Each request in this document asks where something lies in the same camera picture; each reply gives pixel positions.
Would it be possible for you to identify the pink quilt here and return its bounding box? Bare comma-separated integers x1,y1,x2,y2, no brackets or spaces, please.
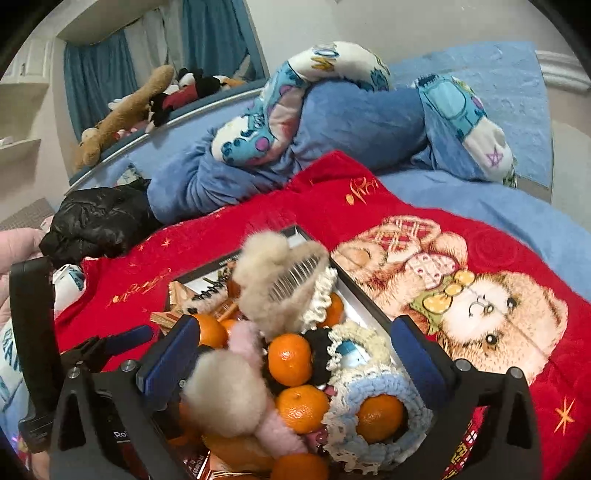
0,228,45,327

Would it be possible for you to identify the blue fleece blanket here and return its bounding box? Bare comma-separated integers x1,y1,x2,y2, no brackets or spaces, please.
147,41,516,225

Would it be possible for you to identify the black puffer jacket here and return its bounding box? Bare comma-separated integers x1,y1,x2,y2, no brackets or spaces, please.
39,179,161,268

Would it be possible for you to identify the blue white crochet scrunchie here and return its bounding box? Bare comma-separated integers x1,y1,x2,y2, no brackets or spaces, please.
321,363,435,474

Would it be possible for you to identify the long brown plush toy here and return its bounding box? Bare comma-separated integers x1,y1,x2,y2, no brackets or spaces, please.
75,65,174,171

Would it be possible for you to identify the pink white fluffy hair claw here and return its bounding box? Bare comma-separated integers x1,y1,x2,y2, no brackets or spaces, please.
181,321,308,458

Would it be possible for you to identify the mandarin in box front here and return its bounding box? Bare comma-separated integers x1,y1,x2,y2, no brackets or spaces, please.
276,385,329,435

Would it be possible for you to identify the mickey mouse plush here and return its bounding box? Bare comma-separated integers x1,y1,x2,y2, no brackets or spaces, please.
146,68,221,132

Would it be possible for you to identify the red bear print blanket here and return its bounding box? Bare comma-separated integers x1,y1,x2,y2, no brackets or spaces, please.
56,153,590,479

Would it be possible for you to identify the lone mandarin on blanket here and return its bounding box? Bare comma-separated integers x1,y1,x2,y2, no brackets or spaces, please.
356,394,406,444

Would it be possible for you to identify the beige fluffy hair claw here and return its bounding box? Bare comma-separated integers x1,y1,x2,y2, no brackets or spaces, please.
231,230,329,341

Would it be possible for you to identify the black shallow box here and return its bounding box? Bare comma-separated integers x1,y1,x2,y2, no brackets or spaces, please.
147,224,482,480

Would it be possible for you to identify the large front mandarin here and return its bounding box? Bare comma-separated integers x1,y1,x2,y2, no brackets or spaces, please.
267,333,312,387

